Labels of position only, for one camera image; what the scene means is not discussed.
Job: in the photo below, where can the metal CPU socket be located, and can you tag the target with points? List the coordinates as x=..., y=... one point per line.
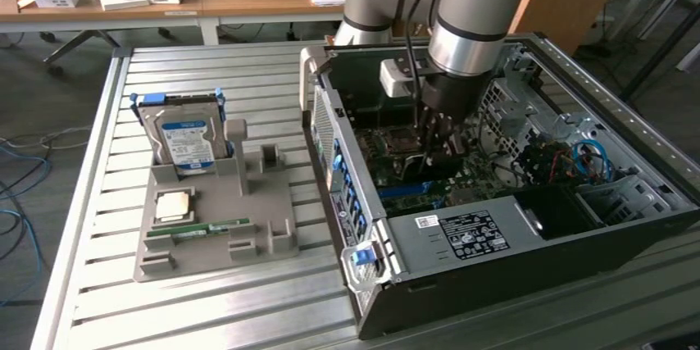
x=399, y=139

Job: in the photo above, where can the green motherboard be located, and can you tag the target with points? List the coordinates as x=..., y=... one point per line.
x=482, y=174

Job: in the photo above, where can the wooden office desk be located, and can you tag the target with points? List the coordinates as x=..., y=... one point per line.
x=263, y=1
x=82, y=14

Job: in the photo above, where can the perforated metal disk bay cage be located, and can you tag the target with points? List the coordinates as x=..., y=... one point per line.
x=519, y=116

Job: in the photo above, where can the grey power supply with label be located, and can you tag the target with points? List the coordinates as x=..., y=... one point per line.
x=438, y=239

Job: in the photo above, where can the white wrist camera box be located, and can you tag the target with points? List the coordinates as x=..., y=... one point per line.
x=395, y=77

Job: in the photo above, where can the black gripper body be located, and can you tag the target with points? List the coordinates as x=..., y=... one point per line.
x=457, y=98

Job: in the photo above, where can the beige CPU chip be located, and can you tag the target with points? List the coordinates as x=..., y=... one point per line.
x=173, y=205

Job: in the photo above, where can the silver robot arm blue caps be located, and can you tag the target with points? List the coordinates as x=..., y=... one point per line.
x=470, y=10

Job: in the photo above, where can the green RAM stick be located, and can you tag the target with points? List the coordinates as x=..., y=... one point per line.
x=197, y=228

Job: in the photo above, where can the open black PC case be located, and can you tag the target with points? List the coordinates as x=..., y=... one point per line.
x=493, y=284

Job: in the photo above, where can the green graphics card black fan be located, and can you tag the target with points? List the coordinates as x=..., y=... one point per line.
x=438, y=170

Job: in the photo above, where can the black plastic bay box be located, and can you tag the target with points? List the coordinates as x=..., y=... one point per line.
x=558, y=210

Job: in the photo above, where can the grey parts rack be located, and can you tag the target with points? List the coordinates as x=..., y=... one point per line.
x=219, y=251

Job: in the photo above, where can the grey metal disk bay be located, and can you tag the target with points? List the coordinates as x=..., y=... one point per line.
x=623, y=198

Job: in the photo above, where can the hard disk in blue caddy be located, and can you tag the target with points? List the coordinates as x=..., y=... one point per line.
x=181, y=141

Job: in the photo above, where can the blue case latch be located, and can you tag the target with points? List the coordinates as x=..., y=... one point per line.
x=362, y=257

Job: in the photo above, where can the grey chipset heatsink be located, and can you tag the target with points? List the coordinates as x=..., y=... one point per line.
x=465, y=197

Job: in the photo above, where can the black wheeled desk leg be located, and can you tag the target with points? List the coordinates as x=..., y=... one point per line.
x=77, y=44

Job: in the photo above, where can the blue expansion slot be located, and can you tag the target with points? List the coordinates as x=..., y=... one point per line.
x=402, y=192

